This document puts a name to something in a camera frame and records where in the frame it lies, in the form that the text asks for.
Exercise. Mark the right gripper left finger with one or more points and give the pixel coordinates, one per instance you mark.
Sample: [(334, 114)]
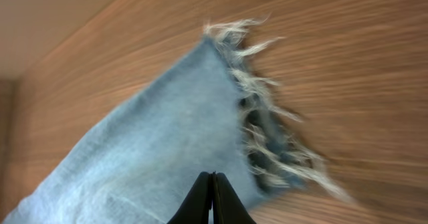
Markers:
[(197, 204)]

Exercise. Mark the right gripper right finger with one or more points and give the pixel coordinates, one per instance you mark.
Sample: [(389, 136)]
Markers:
[(227, 207)]

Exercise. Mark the light blue denim jeans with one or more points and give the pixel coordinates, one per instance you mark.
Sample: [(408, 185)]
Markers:
[(208, 113)]

